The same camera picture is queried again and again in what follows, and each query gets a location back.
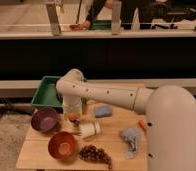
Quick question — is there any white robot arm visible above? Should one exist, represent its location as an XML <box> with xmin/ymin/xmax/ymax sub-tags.
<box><xmin>56</xmin><ymin>69</ymin><xmax>196</xmax><ymax>171</ymax></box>

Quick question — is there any green plastic tray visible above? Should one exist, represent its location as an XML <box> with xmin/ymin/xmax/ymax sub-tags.
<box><xmin>31</xmin><ymin>76</ymin><xmax>62</xmax><ymax>110</ymax></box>

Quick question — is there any purple bowl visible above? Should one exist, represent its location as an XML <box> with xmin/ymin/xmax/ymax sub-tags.
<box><xmin>31</xmin><ymin>107</ymin><xmax>58</xmax><ymax>132</ymax></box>

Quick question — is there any green background tray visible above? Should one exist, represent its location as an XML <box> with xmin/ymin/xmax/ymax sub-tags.
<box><xmin>90</xmin><ymin>20</ymin><xmax>111</xmax><ymax>30</ymax></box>

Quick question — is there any white metal cup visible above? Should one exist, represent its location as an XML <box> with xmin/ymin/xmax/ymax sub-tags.
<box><xmin>79</xmin><ymin>121</ymin><xmax>101</xmax><ymax>138</ymax></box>

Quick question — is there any purple grape bunch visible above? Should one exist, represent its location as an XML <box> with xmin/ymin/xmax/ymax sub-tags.
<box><xmin>79</xmin><ymin>145</ymin><xmax>112</xmax><ymax>169</ymax></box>

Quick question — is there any person in background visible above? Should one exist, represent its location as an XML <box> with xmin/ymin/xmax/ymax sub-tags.
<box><xmin>78</xmin><ymin>0</ymin><xmax>165</xmax><ymax>31</ymax></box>

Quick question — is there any red object in background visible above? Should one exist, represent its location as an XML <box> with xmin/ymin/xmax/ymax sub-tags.
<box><xmin>69</xmin><ymin>24</ymin><xmax>82</xmax><ymax>31</ymax></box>

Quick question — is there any orange bowl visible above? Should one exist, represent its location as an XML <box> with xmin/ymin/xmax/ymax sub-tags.
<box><xmin>48</xmin><ymin>131</ymin><xmax>77</xmax><ymax>161</ymax></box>

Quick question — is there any blue sponge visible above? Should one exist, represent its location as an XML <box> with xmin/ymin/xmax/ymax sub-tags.
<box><xmin>94</xmin><ymin>105</ymin><xmax>112</xmax><ymax>118</ymax></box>

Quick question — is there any wooden board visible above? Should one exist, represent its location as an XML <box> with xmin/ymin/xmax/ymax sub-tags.
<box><xmin>16</xmin><ymin>106</ymin><xmax>148</xmax><ymax>171</ymax></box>

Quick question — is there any orange carrot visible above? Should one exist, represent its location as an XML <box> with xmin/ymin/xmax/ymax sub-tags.
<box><xmin>138</xmin><ymin>120</ymin><xmax>147</xmax><ymax>132</ymax></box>

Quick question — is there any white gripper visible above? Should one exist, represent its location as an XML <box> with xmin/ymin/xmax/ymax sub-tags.
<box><xmin>62</xmin><ymin>96</ymin><xmax>82</xmax><ymax>121</ymax></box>

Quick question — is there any grey cloth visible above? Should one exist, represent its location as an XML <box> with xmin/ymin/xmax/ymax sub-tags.
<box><xmin>119</xmin><ymin>127</ymin><xmax>141</xmax><ymax>159</ymax></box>

